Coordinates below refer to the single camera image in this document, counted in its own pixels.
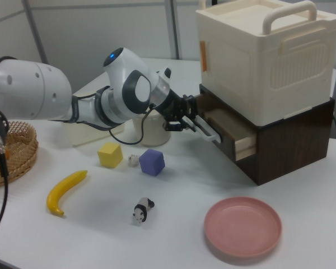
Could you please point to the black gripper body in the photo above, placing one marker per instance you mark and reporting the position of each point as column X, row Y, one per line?
column 170, row 107

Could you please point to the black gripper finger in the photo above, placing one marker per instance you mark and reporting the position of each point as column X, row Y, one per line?
column 191, row 107
column 176, row 126

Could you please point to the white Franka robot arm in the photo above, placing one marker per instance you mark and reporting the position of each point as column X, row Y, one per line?
column 44, row 95

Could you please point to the dark brown wooden drawer housing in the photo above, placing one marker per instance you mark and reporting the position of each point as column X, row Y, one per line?
column 291, row 151

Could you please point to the cream mini trash can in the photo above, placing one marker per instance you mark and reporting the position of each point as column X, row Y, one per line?
column 154, row 131

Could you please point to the purple foam cube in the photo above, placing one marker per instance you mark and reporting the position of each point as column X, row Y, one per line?
column 152, row 162

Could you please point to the small crumpled white object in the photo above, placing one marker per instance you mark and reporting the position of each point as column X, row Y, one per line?
column 133, row 161

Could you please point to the yellow foam cube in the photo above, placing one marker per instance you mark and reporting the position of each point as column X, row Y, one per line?
column 109, row 155

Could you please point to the panda toy figurine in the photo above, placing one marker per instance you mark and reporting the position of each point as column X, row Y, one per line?
column 142, row 210

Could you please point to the pink plastic plate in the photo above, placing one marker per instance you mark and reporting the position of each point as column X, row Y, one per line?
column 242, row 227

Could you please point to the yellow toy banana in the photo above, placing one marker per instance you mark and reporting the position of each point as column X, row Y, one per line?
column 63, row 189

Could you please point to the woven wicker basket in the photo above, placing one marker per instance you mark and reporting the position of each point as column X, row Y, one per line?
column 19, row 157

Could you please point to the orange-crusted toy bread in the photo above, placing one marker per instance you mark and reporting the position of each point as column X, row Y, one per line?
column 7, row 153

